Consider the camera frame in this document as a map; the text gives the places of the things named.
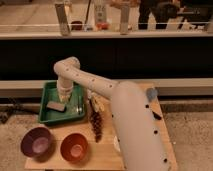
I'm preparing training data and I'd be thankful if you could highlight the yellowish translucent gripper body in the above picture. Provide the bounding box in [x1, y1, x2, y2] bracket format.
[57, 80, 73, 103]

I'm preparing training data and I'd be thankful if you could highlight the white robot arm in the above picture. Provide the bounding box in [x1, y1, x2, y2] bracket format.
[54, 57, 170, 171]

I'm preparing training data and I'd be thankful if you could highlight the green plastic tray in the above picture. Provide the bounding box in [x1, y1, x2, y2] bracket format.
[38, 81, 86, 125]

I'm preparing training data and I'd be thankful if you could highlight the metal spoon in tray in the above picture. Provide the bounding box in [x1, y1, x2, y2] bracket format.
[77, 95, 82, 115]

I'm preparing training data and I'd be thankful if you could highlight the brown grape bunch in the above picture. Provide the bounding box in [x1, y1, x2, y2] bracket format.
[90, 112, 102, 143]

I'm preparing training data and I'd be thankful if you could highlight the orange bowl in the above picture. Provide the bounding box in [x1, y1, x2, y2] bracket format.
[60, 133, 88, 163]

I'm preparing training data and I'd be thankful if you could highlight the purple bowl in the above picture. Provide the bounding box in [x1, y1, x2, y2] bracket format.
[20, 127, 53, 158]

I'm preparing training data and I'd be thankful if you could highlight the wooden board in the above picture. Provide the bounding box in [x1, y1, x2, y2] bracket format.
[24, 82, 179, 171]

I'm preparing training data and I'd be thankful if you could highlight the black tripod on floor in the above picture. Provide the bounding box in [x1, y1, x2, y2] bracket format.
[0, 98, 41, 125]

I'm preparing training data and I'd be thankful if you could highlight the white cup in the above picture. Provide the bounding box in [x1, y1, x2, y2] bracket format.
[113, 136, 121, 153]

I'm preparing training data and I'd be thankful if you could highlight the blue round object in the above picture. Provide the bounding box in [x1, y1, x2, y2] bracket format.
[146, 88, 158, 102]

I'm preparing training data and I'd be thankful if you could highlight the black handled knife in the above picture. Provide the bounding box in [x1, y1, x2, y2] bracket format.
[152, 111, 162, 120]

